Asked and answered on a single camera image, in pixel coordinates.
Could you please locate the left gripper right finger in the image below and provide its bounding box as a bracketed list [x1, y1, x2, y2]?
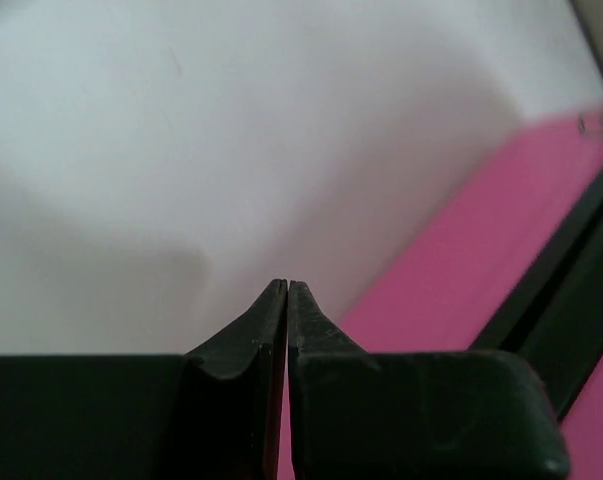
[287, 281, 381, 479]

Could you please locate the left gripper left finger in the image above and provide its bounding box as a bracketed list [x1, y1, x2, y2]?
[178, 279, 287, 479]

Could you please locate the pink hard-shell suitcase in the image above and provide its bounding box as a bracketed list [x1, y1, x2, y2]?
[275, 94, 603, 480]

